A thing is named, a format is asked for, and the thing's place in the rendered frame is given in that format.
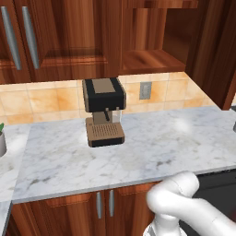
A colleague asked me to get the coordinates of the brown and black coffee machine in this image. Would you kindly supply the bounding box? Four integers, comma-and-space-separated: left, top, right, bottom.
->
81, 77, 127, 148

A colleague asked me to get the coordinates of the wooden base cabinet door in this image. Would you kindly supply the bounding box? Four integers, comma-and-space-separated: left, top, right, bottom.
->
104, 182, 160, 236
9, 190, 107, 236

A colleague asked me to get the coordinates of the grey potted plant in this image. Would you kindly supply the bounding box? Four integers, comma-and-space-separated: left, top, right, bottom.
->
0, 122, 8, 158

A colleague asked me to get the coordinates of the tall wooden cabinet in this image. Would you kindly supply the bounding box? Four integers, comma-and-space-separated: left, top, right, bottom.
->
184, 0, 236, 112

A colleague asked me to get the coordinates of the grey wall power outlet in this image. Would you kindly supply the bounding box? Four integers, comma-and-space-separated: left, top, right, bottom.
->
138, 81, 153, 100

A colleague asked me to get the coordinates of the wooden wall cabinet door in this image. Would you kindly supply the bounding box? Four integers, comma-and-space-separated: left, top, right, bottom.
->
18, 0, 124, 83
0, 0, 32, 86

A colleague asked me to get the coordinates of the open wooden wall shelf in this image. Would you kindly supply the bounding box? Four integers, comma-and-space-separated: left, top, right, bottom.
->
119, 0, 199, 77

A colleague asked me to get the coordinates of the grey wall cabinet handle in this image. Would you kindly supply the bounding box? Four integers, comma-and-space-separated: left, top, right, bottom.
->
21, 6, 41, 70
0, 6, 22, 71

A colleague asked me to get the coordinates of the grey base cabinet handle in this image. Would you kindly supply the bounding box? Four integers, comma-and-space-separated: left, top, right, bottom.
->
108, 189, 115, 218
96, 191, 103, 219

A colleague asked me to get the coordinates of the black dishwasher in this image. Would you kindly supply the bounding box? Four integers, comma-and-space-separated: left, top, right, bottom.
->
179, 168, 236, 236

